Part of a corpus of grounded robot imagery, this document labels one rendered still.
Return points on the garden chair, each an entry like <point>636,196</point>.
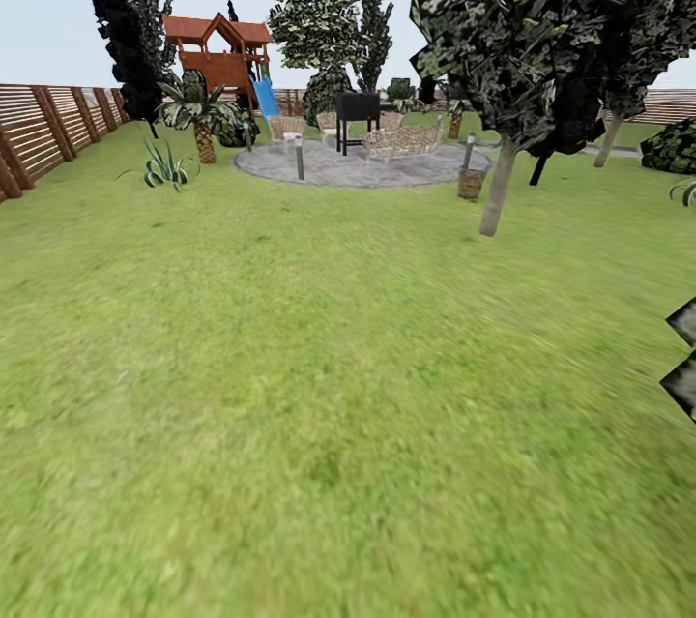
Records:
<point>403,141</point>
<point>328,124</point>
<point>285,127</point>
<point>389,119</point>

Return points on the charcoal grill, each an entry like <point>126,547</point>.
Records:
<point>358,107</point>

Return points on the wicker basket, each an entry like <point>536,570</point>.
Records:
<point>470,183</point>

